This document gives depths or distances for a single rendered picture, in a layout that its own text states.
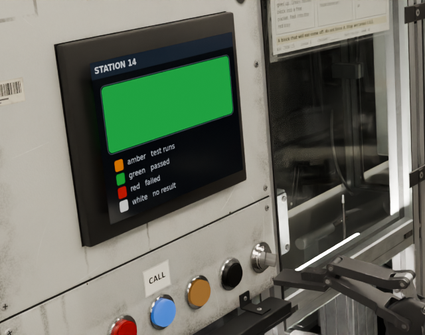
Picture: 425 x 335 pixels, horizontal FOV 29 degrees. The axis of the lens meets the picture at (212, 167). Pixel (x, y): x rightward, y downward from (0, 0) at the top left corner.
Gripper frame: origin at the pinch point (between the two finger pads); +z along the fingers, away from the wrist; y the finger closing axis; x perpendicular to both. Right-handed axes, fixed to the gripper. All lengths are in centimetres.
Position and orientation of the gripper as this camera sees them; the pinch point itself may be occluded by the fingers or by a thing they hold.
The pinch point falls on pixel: (302, 310)
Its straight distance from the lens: 104.2
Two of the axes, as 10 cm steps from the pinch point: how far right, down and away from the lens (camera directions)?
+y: -1.7, -9.3, -3.2
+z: -8.2, -0.4, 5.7
